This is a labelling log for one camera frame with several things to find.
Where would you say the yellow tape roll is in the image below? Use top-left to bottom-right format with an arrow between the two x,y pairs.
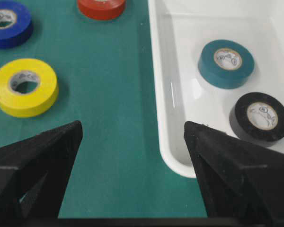
0,58 -> 59,118

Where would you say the teal tape roll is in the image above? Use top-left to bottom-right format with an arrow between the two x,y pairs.
198,39 -> 255,89

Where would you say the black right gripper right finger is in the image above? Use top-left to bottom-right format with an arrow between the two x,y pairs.
184,121 -> 284,223

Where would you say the white plastic case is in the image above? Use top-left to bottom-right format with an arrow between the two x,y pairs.
148,0 -> 284,178

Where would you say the blue tape roll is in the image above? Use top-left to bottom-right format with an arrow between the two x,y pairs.
0,0 -> 33,49

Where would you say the red tape roll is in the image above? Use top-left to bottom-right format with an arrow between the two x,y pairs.
77,0 -> 126,20

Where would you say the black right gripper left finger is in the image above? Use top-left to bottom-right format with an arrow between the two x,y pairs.
0,120 -> 83,222

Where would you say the black tape roll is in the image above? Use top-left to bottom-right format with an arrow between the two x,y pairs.
229,92 -> 284,147

